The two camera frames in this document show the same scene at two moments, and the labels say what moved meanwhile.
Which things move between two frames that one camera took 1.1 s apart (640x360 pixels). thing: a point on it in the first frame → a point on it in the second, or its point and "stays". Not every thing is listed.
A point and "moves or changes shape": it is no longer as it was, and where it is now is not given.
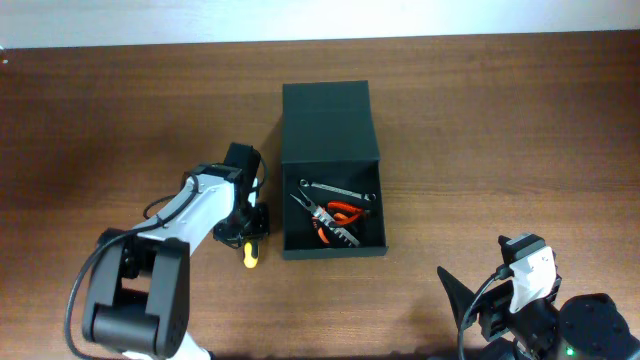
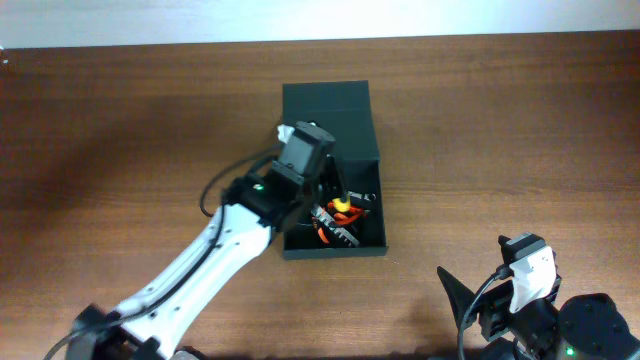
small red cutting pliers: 359,212 stays
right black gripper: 493,309 stays
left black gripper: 262,227 → 337,186
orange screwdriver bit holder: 321,214 stays
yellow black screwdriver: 251,250 moves or changes shape
